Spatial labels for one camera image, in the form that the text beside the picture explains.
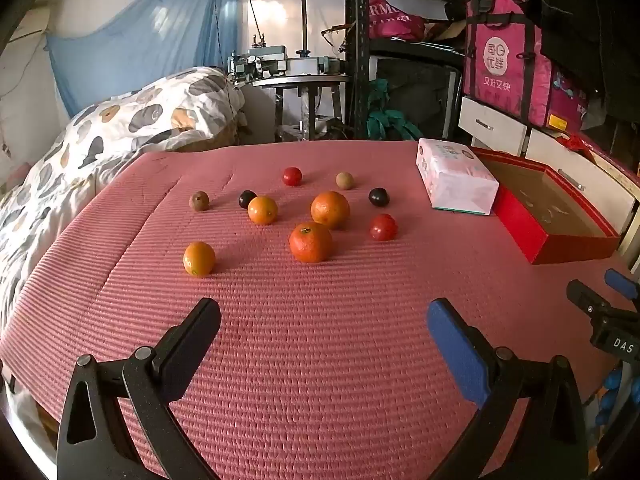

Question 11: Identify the black metal shelf rack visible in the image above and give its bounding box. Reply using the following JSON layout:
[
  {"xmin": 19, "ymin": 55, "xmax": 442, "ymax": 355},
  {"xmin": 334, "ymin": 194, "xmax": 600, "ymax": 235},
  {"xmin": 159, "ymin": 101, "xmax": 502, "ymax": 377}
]
[{"xmin": 344, "ymin": 0, "xmax": 467, "ymax": 142}]

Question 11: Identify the red fabric bag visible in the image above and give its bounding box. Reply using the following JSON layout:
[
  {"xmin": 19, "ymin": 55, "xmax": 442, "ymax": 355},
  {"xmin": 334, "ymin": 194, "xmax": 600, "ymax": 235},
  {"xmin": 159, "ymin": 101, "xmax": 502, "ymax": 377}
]
[{"xmin": 368, "ymin": 0, "xmax": 427, "ymax": 40}]

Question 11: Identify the pink white tissue pack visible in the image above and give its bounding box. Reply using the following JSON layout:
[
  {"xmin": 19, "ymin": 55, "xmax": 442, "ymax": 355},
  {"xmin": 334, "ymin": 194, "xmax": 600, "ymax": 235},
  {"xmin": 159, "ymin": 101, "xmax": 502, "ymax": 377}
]
[{"xmin": 415, "ymin": 138, "xmax": 500, "ymax": 217}]

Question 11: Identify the spotted white quilt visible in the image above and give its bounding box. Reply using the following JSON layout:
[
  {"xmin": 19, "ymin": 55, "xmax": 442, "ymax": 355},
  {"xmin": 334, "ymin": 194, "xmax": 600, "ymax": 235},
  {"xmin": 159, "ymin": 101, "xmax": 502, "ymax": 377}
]
[{"xmin": 0, "ymin": 66, "xmax": 247, "ymax": 333}]

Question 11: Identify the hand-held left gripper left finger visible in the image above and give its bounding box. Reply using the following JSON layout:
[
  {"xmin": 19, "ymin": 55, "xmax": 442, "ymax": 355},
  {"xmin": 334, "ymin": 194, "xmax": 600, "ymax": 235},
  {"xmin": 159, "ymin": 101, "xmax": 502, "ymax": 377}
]
[{"xmin": 56, "ymin": 298, "xmax": 222, "ymax": 480}]

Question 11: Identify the red cloth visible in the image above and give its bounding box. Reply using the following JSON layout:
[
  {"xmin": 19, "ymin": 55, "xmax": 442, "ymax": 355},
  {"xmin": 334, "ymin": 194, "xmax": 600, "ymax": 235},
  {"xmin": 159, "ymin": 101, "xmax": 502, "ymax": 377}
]
[{"xmin": 560, "ymin": 131, "xmax": 599, "ymax": 154}]

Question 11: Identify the pink delivery bag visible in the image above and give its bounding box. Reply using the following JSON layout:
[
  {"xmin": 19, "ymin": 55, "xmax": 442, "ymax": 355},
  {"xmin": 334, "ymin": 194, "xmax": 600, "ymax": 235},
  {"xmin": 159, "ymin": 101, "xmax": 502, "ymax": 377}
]
[{"xmin": 462, "ymin": 0, "xmax": 590, "ymax": 131}]

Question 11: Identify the person's right hand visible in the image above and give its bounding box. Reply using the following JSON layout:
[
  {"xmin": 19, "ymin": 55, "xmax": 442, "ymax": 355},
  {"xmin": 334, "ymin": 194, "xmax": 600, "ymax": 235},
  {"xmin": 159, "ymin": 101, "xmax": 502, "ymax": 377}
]
[{"xmin": 594, "ymin": 367, "xmax": 627, "ymax": 427}]

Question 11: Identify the green strap bundle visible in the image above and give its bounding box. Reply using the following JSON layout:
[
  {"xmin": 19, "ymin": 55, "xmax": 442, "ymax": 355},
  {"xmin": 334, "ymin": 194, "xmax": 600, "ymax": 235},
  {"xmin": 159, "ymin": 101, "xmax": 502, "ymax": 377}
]
[{"xmin": 367, "ymin": 78, "xmax": 419, "ymax": 141}]

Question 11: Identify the wide white drawer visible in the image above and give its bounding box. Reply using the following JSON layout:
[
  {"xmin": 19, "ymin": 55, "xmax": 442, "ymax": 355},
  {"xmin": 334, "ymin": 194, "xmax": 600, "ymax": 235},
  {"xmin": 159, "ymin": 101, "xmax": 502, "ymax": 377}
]
[{"xmin": 525, "ymin": 127, "xmax": 639, "ymax": 234}]

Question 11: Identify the red cardboard box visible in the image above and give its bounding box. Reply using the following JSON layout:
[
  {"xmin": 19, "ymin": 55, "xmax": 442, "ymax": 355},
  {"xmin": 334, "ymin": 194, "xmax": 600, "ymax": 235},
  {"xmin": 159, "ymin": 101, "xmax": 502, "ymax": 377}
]
[{"xmin": 471, "ymin": 147, "xmax": 621, "ymax": 265}]

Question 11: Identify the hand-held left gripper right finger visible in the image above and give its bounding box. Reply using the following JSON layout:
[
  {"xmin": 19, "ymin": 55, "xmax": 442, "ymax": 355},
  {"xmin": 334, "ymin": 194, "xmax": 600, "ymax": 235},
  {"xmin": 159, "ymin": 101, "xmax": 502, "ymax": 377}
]
[{"xmin": 427, "ymin": 298, "xmax": 590, "ymax": 480}]

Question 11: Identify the blue net curtain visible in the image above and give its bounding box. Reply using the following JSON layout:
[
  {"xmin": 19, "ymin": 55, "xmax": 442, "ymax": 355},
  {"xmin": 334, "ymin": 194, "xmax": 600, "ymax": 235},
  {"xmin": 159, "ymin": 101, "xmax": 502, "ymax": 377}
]
[{"xmin": 45, "ymin": 0, "xmax": 242, "ymax": 117}]

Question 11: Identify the small orange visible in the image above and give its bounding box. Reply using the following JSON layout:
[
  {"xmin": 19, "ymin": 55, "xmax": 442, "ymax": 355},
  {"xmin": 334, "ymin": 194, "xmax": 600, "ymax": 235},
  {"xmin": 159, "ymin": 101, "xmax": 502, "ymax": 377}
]
[
  {"xmin": 247, "ymin": 196, "xmax": 279, "ymax": 226},
  {"xmin": 182, "ymin": 241, "xmax": 217, "ymax": 278}
]

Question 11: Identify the small white drawer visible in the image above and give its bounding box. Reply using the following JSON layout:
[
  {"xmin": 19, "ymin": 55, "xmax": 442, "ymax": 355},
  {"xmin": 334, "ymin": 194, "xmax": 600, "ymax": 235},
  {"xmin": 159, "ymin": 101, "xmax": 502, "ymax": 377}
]
[{"xmin": 458, "ymin": 96, "xmax": 530, "ymax": 156}]

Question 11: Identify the grey sewing machine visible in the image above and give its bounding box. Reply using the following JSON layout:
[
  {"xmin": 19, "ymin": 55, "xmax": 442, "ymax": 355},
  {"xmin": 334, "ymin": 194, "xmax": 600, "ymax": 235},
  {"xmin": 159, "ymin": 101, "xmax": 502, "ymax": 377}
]
[{"xmin": 227, "ymin": 45, "xmax": 352, "ymax": 84}]

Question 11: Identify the large reddish orange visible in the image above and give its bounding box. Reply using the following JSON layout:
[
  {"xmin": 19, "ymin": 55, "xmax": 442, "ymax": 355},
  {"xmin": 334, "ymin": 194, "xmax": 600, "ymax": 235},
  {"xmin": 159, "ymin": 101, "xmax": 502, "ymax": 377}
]
[{"xmin": 288, "ymin": 222, "xmax": 333, "ymax": 264}]

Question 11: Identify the round metal table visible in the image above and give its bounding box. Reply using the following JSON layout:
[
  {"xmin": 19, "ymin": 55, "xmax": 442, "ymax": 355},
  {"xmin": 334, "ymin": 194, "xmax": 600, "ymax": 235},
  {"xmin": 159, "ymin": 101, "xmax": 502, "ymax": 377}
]
[{"xmin": 252, "ymin": 74, "xmax": 352, "ymax": 142}]

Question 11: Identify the dark grey suitcase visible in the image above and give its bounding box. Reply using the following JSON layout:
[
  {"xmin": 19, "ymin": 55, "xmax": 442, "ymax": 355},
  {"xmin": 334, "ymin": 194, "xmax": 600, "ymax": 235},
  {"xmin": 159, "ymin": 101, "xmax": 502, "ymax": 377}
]
[{"xmin": 375, "ymin": 55, "xmax": 464, "ymax": 141}]

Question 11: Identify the pink ribbed mat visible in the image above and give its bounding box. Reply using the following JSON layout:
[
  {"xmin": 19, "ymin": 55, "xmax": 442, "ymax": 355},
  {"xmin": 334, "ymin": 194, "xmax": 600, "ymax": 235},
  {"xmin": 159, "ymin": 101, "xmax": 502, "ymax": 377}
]
[{"xmin": 0, "ymin": 140, "xmax": 640, "ymax": 480}]

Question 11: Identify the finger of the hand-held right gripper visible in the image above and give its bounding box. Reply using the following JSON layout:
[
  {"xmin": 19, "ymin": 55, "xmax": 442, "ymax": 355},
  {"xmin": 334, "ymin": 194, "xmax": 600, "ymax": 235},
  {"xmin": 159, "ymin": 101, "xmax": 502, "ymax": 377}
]
[
  {"xmin": 566, "ymin": 279, "xmax": 614, "ymax": 319},
  {"xmin": 604, "ymin": 268, "xmax": 640, "ymax": 307}
]

